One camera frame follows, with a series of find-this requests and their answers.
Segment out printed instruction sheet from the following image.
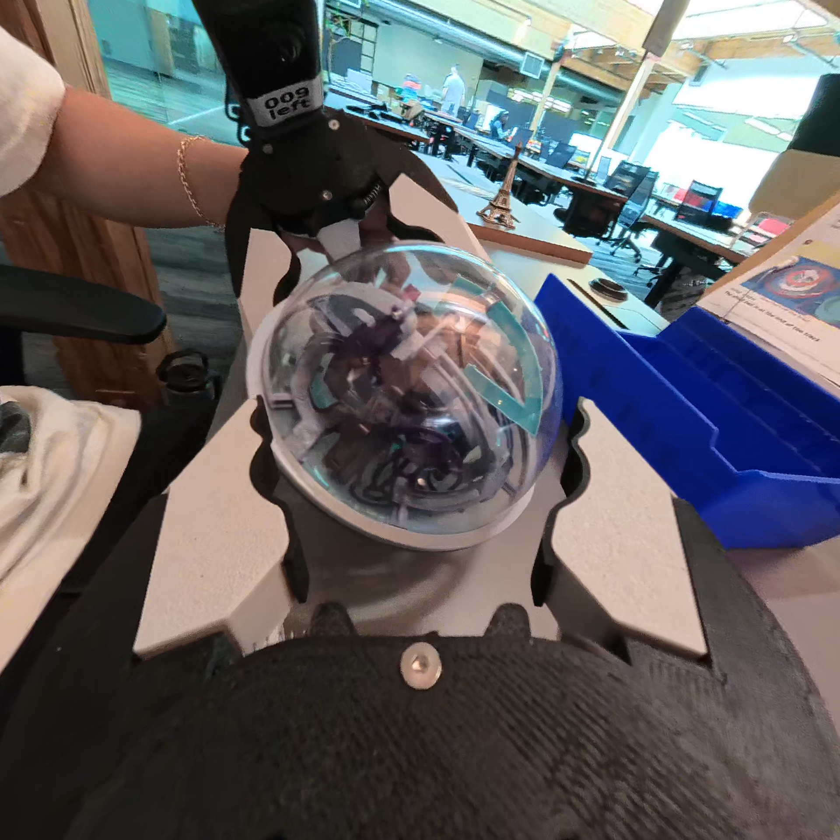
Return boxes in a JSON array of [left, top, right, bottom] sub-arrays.
[[699, 203, 840, 389]]

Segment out black water bottle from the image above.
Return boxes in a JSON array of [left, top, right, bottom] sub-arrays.
[[156, 350, 222, 411]]

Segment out hanging paper sign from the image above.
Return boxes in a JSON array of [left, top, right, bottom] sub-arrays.
[[643, 0, 690, 56]]

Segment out wooden column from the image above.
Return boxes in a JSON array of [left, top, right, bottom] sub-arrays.
[[605, 39, 660, 173]]

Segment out rows of wooden office desks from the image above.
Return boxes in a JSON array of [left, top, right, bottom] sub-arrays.
[[325, 92, 756, 277]]

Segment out person's left forearm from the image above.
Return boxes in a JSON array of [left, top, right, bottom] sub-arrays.
[[39, 85, 252, 232]]

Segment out gold chain bracelet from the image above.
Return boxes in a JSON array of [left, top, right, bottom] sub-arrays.
[[175, 134, 228, 235]]

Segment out blue plastic bin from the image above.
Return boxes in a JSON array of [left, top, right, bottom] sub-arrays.
[[533, 272, 840, 551]]

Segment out black and beige divider panel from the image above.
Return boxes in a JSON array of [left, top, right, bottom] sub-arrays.
[[748, 72, 840, 217]]

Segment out group of black office chairs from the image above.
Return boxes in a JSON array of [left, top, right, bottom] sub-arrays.
[[453, 112, 729, 277]]

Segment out black chair armrest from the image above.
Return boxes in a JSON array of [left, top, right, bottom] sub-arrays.
[[0, 264, 168, 347]]

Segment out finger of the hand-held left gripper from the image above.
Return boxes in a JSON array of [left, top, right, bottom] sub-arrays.
[[357, 172, 492, 263], [236, 220, 304, 342]]

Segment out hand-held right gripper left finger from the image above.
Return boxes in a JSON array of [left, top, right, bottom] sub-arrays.
[[133, 397, 311, 660]]

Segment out clear plastic maze ball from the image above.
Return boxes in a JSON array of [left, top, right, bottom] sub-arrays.
[[246, 241, 565, 552]]

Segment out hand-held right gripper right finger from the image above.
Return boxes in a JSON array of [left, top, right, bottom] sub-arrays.
[[530, 397, 711, 660]]

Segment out small metal tower model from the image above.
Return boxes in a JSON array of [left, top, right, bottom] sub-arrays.
[[477, 141, 526, 231]]

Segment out white desk with wooden edge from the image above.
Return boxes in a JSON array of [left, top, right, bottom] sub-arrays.
[[420, 151, 595, 265]]

